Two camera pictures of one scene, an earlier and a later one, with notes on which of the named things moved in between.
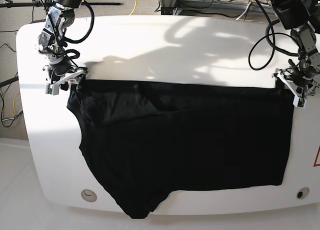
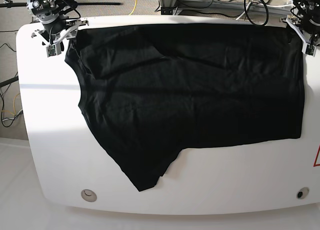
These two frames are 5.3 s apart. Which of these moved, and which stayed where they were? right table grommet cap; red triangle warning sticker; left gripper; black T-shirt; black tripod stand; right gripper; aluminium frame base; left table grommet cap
Moved: left gripper; right gripper; black T-shirt
Stayed: red triangle warning sticker; aluminium frame base; black tripod stand; right table grommet cap; left table grommet cap
